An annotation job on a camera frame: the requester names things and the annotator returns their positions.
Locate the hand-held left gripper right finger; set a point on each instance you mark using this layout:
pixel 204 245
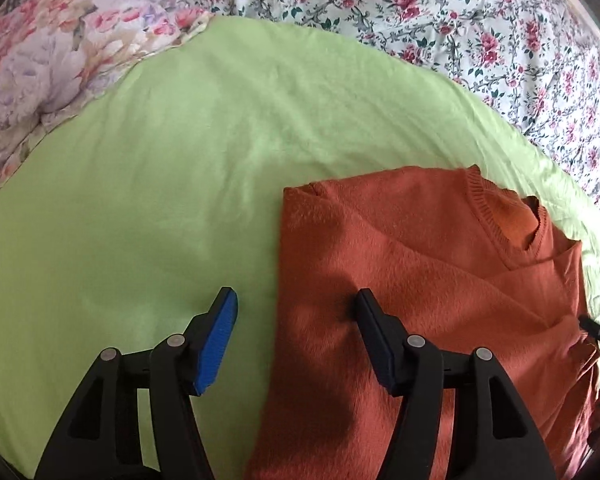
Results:
pixel 380 355

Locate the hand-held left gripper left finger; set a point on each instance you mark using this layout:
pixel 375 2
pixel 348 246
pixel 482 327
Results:
pixel 215 345

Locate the orange knit sweater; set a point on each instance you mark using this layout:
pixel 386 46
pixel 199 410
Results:
pixel 430 240

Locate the light green bed sheet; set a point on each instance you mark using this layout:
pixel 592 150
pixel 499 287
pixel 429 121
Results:
pixel 155 160

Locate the pastel floral pillow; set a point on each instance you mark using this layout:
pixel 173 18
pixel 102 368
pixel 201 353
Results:
pixel 55 60

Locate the rose print bed sheet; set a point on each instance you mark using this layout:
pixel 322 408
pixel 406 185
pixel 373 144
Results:
pixel 430 20

